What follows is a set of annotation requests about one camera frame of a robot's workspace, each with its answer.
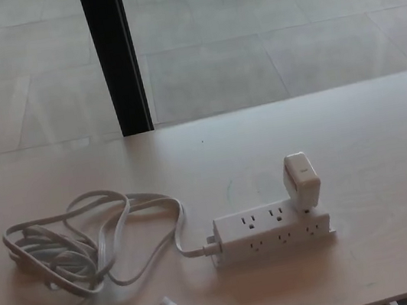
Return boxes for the white square charger adapter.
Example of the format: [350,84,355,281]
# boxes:
[279,148,326,214]

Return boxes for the white six-outlet power strip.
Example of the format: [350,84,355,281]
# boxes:
[202,193,340,272]

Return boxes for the black vertical post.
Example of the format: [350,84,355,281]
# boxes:
[78,0,155,141]

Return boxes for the white power cord with plug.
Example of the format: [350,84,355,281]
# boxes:
[0,173,229,305]

